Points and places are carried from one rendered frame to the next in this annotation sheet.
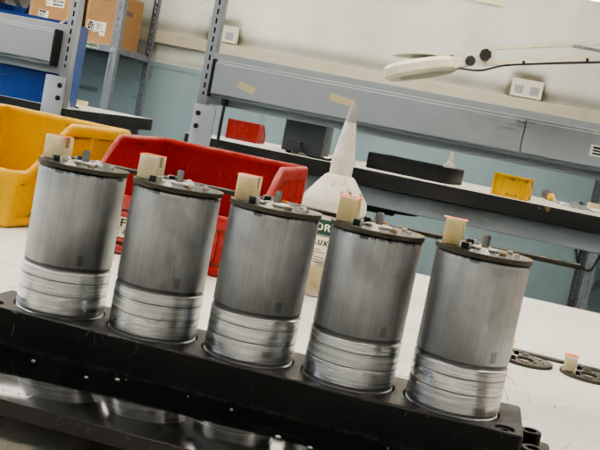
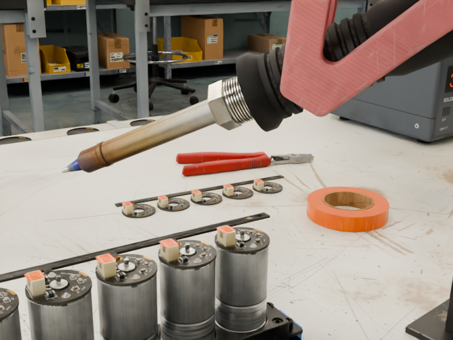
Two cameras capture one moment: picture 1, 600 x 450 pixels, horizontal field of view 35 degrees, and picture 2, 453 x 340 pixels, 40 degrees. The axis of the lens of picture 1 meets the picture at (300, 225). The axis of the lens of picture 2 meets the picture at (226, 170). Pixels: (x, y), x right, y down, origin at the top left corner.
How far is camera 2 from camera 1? 0.18 m
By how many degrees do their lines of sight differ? 43
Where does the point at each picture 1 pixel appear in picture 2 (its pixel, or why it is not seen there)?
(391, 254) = (211, 270)
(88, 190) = (10, 326)
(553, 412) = not seen: hidden behind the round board
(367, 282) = (203, 291)
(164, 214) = (74, 315)
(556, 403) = not seen: hidden behind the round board
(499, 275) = (264, 254)
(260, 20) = not seen: outside the picture
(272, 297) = (152, 324)
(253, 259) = (137, 312)
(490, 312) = (263, 273)
